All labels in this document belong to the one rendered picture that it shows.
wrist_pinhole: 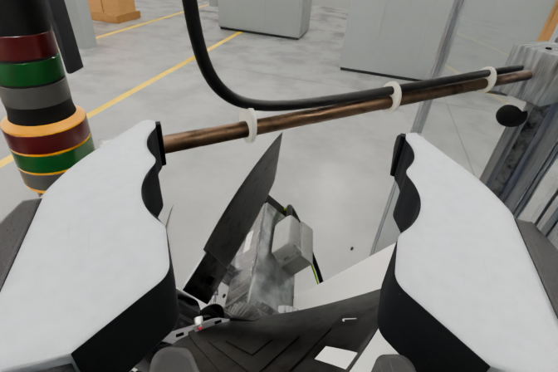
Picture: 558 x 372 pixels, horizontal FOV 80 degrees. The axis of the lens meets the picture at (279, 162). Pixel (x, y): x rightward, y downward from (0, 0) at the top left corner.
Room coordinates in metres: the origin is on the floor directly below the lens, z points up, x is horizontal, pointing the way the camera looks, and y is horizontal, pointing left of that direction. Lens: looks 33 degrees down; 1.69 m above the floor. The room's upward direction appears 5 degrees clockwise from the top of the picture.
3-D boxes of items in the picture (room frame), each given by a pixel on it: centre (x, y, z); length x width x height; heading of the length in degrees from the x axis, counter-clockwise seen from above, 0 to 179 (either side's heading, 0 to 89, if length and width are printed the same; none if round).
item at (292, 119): (0.34, -0.12, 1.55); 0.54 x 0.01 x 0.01; 123
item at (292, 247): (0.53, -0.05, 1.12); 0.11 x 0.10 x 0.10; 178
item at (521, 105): (0.50, -0.35, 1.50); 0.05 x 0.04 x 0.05; 123
